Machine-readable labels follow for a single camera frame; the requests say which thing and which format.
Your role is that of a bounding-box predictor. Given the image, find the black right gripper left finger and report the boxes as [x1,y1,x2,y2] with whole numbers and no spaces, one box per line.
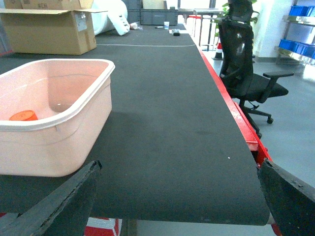
[0,161,102,236]

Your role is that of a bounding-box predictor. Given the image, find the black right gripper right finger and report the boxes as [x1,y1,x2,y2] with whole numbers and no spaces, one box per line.
[257,159,315,236]

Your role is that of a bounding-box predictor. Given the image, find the orange cylindrical capacitor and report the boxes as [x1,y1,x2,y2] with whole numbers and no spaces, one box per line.
[9,110,38,121]

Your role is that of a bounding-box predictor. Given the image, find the pink plastic storage box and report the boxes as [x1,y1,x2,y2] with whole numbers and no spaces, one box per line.
[0,59,115,177]

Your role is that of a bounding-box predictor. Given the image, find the brown cardboard box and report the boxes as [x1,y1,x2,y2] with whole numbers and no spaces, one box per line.
[0,1,108,55]

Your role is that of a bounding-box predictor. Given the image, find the blue bins on far rack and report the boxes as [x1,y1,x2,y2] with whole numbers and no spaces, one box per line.
[277,0,315,66]

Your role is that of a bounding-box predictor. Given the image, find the red white traffic cone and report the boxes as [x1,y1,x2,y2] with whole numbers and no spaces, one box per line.
[213,42,223,60]

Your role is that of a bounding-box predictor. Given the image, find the black office chair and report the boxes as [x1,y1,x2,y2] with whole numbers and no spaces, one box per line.
[218,0,295,140]

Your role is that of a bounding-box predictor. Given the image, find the far stainless steel shelf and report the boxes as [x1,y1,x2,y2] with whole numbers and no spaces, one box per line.
[275,0,315,66]

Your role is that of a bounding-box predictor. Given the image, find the potted green plant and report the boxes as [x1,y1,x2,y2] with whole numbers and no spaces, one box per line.
[215,0,260,37]

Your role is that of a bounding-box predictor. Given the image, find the grey plastic crate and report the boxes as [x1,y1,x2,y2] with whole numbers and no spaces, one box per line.
[140,8,178,26]

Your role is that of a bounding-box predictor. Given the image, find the small white cup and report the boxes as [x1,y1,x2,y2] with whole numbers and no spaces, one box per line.
[164,21,169,30]

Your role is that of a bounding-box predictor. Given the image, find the red metal frame table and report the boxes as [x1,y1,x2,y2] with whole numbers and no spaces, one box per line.
[0,23,283,236]

